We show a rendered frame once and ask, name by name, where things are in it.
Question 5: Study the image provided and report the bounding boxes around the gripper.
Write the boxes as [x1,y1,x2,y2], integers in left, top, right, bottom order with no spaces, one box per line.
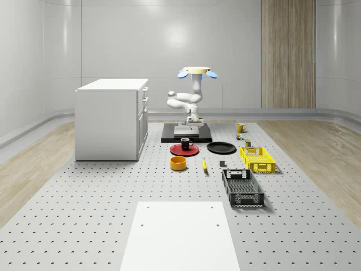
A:
[186,117,205,128]

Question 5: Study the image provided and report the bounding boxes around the black stove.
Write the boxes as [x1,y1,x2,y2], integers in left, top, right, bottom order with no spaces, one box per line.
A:
[161,122,213,143]

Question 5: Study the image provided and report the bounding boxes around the red plate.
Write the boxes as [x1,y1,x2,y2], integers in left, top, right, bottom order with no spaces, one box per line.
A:
[169,143,200,157]

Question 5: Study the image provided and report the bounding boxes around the black plate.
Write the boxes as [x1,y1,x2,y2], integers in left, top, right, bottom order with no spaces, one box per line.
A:
[206,141,237,155]

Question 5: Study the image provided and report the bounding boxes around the yellow bowl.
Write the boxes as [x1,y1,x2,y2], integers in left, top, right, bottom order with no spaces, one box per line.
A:
[170,156,188,171]

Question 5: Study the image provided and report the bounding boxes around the yellow basket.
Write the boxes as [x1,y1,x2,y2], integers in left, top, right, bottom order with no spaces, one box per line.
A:
[240,146,276,173]

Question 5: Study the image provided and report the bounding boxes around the white cabinet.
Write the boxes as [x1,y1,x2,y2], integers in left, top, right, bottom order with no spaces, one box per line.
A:
[74,78,149,162]

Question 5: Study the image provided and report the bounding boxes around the dark grey basket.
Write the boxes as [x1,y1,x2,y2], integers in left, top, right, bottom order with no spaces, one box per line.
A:
[221,168,266,209]

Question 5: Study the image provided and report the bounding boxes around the white board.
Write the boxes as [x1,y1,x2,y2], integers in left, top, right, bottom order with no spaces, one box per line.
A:
[119,201,241,271]

